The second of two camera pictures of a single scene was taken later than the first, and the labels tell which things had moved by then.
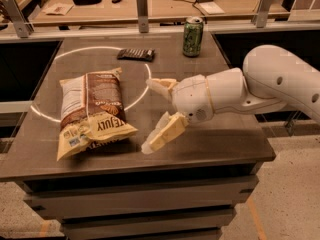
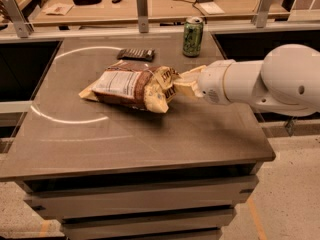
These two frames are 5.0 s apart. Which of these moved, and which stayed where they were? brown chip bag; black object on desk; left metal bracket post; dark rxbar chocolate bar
Moved: brown chip bag
Stayed: black object on desk; dark rxbar chocolate bar; left metal bracket post
